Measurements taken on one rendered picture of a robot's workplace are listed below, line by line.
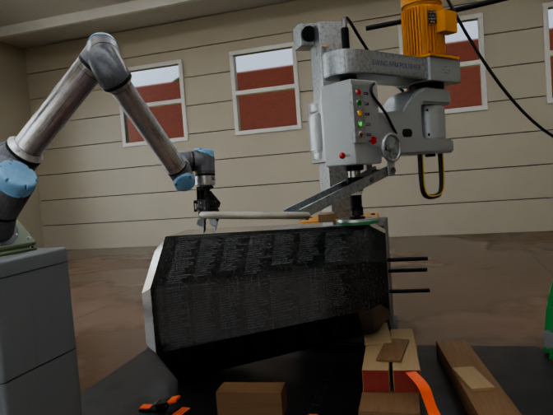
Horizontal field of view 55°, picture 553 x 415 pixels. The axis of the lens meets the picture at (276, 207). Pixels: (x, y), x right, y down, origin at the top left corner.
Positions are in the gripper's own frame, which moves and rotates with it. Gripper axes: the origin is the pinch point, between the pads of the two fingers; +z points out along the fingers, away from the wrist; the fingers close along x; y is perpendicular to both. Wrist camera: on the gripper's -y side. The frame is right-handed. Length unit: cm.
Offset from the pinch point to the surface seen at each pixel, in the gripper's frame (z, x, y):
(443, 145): -41, 94, -108
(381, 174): -24, 66, -66
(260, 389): 72, 22, -2
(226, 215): -7.2, 22.1, 23.9
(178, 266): 19.2, -28.2, -15.6
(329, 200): -11, 48, -33
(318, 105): -72, 17, -115
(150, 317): 44, -40, -7
